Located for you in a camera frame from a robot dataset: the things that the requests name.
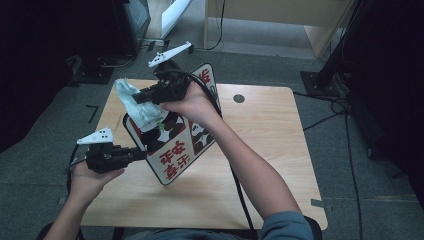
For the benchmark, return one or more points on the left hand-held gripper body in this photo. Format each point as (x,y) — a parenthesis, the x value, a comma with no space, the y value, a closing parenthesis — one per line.
(106,158)

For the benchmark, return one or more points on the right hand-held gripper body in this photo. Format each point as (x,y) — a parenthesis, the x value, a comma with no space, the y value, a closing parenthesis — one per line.
(171,85)

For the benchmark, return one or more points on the light blue cloth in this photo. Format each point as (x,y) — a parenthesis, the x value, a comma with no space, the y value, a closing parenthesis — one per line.
(136,106)

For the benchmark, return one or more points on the panda print board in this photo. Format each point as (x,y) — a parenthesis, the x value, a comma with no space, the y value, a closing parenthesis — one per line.
(173,156)

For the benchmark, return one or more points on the person's right hand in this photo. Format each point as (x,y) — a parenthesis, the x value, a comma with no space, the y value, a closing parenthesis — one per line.
(195,105)

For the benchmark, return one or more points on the person's left hand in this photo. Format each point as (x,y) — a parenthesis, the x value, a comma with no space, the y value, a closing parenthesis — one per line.
(86,186)

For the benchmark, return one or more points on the black stand base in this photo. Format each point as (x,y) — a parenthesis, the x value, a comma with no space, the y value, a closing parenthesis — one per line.
(93,71)

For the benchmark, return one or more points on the white panel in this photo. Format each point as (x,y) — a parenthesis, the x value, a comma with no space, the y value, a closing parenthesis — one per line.
(175,16)

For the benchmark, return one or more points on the round black table grommet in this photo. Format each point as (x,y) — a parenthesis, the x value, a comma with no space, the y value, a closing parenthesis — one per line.
(239,98)

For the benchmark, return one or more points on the dark monitor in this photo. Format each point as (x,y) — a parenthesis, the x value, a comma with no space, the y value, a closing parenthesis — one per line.
(133,23)

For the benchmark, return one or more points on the dark curtain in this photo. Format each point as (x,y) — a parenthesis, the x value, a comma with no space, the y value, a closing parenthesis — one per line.
(393,83)
(33,66)

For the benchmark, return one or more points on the light wooden furniture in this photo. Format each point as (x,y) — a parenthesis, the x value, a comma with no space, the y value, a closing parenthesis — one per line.
(266,10)

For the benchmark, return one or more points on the black metal stand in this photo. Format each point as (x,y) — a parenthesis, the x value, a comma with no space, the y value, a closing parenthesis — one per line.
(325,83)

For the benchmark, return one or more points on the person's grey clothing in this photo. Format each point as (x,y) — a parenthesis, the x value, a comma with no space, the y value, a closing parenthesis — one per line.
(286,228)

